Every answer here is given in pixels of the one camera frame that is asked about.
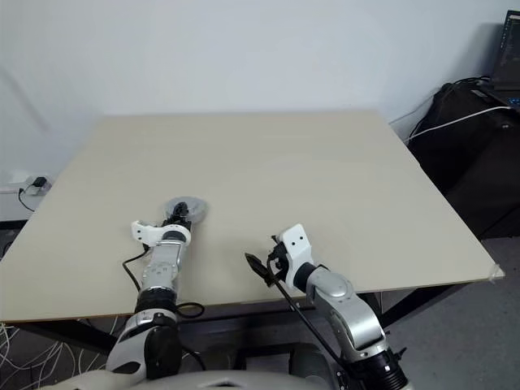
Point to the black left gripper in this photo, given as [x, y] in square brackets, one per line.
[180, 222]

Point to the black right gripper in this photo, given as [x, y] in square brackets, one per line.
[278, 260]

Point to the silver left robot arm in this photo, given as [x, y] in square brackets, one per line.
[162, 268]

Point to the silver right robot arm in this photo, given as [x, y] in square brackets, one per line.
[337, 292]

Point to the grey robot torso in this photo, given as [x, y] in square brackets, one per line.
[227, 380]

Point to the black power adapter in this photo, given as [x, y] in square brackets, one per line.
[39, 181]

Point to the black laptop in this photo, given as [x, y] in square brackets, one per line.
[508, 53]

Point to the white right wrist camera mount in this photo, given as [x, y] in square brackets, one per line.
[296, 243]

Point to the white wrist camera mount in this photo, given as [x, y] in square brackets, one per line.
[142, 232]
[296, 243]

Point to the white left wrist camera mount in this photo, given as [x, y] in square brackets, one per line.
[142, 232]

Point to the white wall power strip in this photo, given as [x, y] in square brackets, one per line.
[24, 190]

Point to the black metal table frame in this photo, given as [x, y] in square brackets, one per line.
[69, 334]

